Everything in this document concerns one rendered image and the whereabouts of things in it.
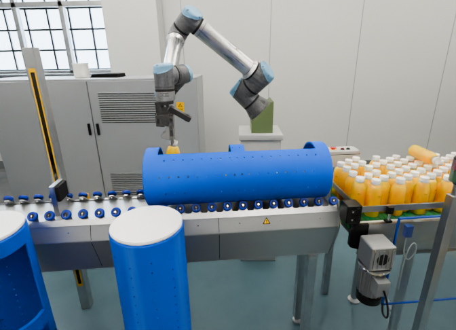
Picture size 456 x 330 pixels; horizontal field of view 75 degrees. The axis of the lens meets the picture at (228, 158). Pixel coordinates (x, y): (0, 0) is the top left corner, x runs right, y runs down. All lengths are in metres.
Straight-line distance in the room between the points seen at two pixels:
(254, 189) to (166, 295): 0.57
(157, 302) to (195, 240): 0.37
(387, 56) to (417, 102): 0.78
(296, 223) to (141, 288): 0.77
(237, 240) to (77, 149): 2.37
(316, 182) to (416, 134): 3.67
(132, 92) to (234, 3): 1.87
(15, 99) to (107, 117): 0.93
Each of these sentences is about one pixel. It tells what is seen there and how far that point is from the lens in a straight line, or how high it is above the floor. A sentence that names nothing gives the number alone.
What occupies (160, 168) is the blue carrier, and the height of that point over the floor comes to 1.18.
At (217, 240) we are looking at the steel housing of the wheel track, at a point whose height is 0.79.
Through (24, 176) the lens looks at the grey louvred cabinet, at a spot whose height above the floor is 0.43.
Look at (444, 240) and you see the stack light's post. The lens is 1.59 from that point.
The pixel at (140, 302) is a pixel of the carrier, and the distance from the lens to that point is 1.28.
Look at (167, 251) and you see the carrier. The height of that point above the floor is 0.98.
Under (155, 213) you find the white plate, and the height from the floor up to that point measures 1.04.
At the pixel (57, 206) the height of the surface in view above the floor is 0.98.
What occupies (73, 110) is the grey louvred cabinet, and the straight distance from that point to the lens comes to 3.40.
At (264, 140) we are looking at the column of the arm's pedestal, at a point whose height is 1.06.
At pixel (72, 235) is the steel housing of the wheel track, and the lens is 1.60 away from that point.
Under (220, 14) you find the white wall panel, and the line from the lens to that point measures 4.22.
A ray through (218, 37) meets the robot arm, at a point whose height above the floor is 1.76.
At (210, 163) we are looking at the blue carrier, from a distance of 1.34.
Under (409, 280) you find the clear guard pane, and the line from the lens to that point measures 1.80.
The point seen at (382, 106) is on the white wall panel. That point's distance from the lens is 4.68.
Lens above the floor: 1.65
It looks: 19 degrees down
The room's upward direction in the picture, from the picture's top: 1 degrees counter-clockwise
